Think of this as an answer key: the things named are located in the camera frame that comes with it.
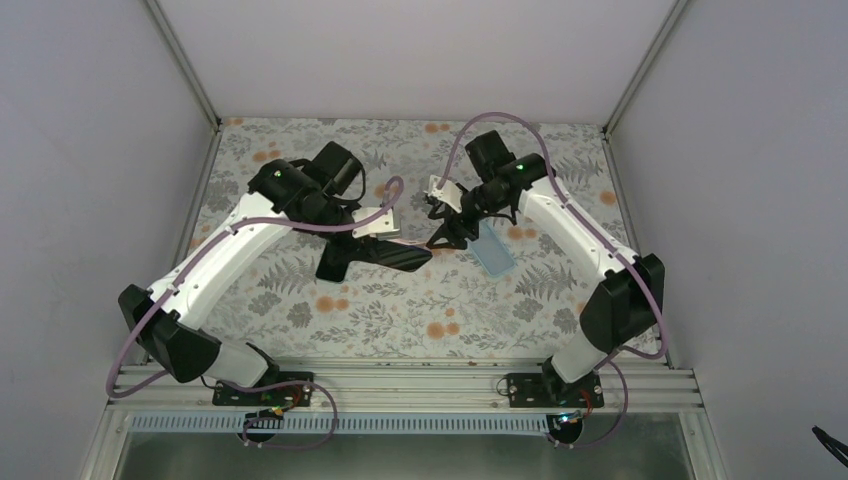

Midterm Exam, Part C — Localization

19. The black phone from blue case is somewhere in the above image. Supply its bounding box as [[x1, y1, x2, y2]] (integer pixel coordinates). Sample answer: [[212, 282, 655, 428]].
[[315, 245, 351, 283]]

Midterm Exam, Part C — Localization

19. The light blue phone case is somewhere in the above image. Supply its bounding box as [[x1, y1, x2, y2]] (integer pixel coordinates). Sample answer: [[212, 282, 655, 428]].
[[468, 221, 516, 278]]

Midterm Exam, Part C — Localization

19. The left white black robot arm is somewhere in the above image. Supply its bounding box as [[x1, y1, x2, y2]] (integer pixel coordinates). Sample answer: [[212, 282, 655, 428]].
[[106, 142, 404, 405]]

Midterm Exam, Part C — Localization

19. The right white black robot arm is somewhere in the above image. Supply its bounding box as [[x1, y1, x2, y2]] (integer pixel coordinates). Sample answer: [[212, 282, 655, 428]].
[[427, 131, 665, 407]]

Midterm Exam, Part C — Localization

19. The floral patterned table mat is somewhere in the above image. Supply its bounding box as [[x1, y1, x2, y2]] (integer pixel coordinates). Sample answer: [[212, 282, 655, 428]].
[[192, 117, 592, 360]]

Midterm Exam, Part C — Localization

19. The black object at corner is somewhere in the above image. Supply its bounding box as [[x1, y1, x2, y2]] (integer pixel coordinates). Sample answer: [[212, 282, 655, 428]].
[[811, 425, 848, 467]]

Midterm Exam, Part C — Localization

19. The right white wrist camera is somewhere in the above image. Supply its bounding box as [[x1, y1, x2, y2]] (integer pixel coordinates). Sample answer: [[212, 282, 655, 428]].
[[426, 175, 464, 213]]

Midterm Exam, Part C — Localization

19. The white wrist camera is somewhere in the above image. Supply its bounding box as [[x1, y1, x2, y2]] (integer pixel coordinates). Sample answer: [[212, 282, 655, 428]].
[[426, 175, 464, 213], [351, 207, 402, 240]]

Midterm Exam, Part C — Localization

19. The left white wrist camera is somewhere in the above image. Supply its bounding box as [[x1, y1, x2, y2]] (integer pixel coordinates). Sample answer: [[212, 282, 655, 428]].
[[351, 207, 402, 240]]

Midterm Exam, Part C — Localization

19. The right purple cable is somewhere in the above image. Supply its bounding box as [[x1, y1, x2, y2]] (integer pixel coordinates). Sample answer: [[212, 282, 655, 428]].
[[433, 112, 669, 450]]

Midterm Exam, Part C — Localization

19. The aluminium mounting rail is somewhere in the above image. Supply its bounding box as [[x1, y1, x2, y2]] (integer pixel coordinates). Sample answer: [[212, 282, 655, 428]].
[[107, 359, 704, 435]]

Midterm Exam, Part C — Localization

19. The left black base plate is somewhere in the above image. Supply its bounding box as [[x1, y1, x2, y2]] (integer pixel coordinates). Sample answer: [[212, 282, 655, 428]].
[[212, 371, 314, 409]]

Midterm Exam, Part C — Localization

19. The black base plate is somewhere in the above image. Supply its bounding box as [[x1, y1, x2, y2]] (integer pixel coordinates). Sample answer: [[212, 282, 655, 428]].
[[212, 371, 314, 409], [496, 373, 605, 409]]

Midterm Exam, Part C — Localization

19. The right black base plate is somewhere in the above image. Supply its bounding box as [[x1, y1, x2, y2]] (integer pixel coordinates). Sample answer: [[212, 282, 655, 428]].
[[496, 373, 605, 409]]

